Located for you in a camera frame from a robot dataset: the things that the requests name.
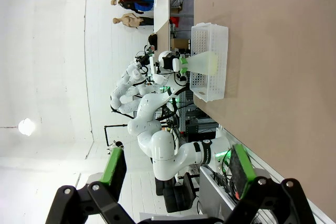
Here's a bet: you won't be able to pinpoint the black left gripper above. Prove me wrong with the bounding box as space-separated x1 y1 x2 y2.
158 50 190 81

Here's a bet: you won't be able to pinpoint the brown cardboard box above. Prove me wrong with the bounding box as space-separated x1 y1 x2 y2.
170 38 191 51

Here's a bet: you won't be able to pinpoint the black-haired seated person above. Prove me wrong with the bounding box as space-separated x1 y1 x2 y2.
148 33 159 52

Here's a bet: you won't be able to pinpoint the black thin stand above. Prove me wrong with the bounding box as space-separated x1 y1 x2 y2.
103 123 130 155

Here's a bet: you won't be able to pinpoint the black office chair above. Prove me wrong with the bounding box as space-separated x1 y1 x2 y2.
154 173 201 214

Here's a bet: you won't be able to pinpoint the bare torso mannequin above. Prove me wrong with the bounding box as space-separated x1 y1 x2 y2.
112 13 154 30

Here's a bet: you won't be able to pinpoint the black equipment box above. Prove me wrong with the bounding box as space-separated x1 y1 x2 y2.
185 118 219 143

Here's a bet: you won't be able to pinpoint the mannequin red blue clothes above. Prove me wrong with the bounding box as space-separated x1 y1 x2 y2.
110 0 155 15

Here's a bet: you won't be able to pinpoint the grey flat panel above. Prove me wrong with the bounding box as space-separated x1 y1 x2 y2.
198 165 237 221

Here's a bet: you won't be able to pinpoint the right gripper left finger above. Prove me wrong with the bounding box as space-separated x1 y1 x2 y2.
46 146 138 224

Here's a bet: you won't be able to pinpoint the round ceiling lamp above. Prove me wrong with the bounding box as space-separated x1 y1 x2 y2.
17 118 36 137

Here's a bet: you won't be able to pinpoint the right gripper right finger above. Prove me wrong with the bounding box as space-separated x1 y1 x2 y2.
225 143 317 224

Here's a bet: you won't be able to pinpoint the translucent plastic Erlenmeyer flask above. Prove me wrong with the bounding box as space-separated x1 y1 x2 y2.
180 51 219 76

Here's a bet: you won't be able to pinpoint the white background table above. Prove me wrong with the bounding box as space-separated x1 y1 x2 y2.
153 0 172 35

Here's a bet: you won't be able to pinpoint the white perforated plastic basket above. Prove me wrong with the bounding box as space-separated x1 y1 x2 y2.
190 22 229 103

